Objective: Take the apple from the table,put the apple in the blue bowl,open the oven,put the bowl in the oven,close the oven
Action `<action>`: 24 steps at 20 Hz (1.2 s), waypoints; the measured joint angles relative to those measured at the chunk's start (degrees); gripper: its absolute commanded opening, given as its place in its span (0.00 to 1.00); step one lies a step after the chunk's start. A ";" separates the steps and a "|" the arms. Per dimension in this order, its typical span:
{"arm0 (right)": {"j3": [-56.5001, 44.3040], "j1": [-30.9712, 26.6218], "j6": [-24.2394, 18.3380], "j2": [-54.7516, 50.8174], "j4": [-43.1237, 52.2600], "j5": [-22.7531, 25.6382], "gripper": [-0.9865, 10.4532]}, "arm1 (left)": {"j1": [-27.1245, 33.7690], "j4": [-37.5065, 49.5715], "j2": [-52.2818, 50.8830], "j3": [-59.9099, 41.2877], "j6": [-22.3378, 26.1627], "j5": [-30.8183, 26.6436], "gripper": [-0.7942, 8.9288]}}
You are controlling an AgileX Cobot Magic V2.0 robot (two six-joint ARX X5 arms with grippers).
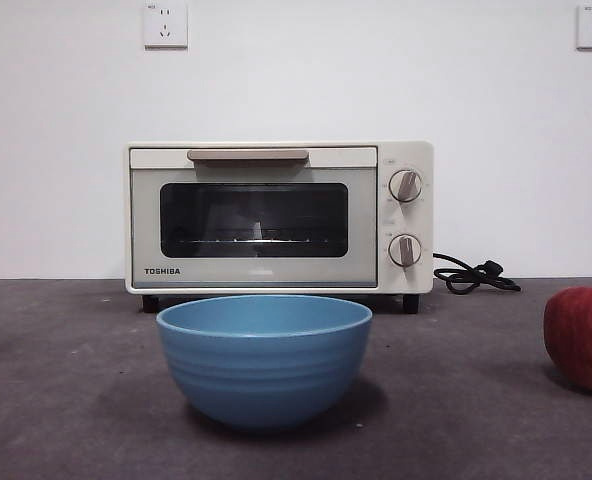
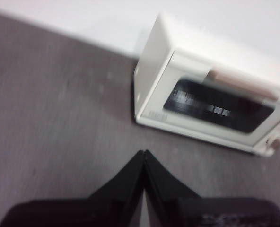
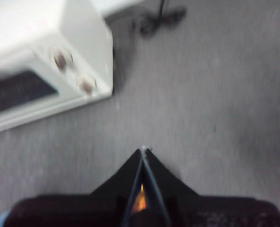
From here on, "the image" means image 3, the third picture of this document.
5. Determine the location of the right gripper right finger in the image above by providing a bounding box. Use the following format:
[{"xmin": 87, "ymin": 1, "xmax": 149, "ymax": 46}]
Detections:
[{"xmin": 143, "ymin": 148, "xmax": 280, "ymax": 227}]

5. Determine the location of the oven door with beige handle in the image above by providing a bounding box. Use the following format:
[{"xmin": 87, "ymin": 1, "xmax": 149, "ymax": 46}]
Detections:
[{"xmin": 0, "ymin": 53, "xmax": 84, "ymax": 135}]

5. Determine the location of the cream toaster oven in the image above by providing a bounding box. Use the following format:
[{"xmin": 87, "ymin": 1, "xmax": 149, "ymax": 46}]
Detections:
[{"xmin": 0, "ymin": 0, "xmax": 114, "ymax": 135}]

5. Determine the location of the black power cable with plug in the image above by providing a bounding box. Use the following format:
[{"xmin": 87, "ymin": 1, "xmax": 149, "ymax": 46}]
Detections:
[{"xmin": 139, "ymin": 0, "xmax": 187, "ymax": 40}]

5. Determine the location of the beige timer knob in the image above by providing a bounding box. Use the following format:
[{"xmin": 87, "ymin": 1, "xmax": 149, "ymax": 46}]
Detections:
[{"xmin": 76, "ymin": 74, "xmax": 98, "ymax": 96}]

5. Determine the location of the beige temperature knob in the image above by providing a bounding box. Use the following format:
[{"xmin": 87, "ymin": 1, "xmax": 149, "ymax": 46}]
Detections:
[{"xmin": 47, "ymin": 46, "xmax": 74, "ymax": 71}]

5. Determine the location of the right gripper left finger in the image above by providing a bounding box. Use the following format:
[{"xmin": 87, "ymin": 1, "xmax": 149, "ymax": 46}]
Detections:
[{"xmin": 4, "ymin": 148, "xmax": 143, "ymax": 227}]

